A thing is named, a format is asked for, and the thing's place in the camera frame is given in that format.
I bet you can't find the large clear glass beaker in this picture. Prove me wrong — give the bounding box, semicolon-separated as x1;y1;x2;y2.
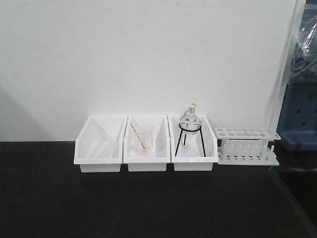
133;123;154;156

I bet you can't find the white plastic bin middle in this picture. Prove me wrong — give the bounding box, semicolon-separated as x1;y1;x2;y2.
123;116;170;172

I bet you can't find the white plastic bin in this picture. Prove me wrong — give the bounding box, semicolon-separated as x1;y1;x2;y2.
74;116;128;173
167;116;218;171
123;116;170;172

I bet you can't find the glass stirring rod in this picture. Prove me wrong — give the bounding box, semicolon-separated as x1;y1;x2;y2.
130;123;147;151

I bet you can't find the round bottom glass flask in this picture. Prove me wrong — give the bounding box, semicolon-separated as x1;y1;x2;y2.
179;103;202;135

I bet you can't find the white plastic bin right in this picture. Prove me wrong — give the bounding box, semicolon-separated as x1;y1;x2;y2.
167;116;218;171

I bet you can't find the white plastic bin left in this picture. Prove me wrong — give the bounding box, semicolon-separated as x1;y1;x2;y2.
74;116;128;173

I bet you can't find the white test tube rack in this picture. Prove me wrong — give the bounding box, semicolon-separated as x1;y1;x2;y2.
214;127;281;166

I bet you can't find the blue plastic crate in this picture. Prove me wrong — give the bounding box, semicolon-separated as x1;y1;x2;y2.
277;83;317;151

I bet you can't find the clear plastic bag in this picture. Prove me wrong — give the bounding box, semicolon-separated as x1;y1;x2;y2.
288;1;317;84

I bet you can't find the black wire tripod stand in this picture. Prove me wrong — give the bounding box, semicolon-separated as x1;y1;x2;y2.
174;123;207;158

